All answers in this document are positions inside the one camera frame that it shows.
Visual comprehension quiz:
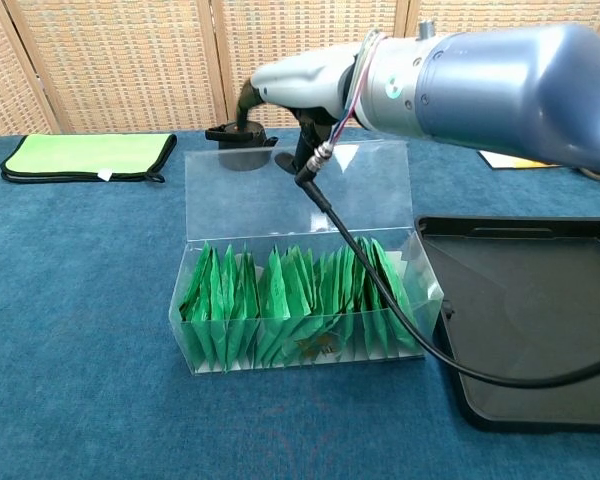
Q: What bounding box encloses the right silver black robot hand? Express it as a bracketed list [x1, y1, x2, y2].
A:
[236, 42, 376, 174]

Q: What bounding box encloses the clear plastic box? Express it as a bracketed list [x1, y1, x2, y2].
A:
[168, 139, 444, 375]

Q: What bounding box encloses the black plastic tray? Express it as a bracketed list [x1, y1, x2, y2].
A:
[413, 214, 600, 434]

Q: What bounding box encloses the black teapot with orange knob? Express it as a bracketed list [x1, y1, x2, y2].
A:
[204, 119, 280, 172]

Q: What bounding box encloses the woven folding screen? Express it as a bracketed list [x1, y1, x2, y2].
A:
[0, 0, 600, 137]

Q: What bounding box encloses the green cloth with black trim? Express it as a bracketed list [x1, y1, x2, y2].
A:
[0, 132, 178, 184]

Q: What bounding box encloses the yellow card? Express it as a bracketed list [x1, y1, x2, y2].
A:
[499, 152, 577, 171]

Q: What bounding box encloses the blue table cloth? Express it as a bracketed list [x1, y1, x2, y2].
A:
[0, 119, 600, 480]

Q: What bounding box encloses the black cable with metal plug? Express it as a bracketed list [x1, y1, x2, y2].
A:
[293, 141, 600, 389]

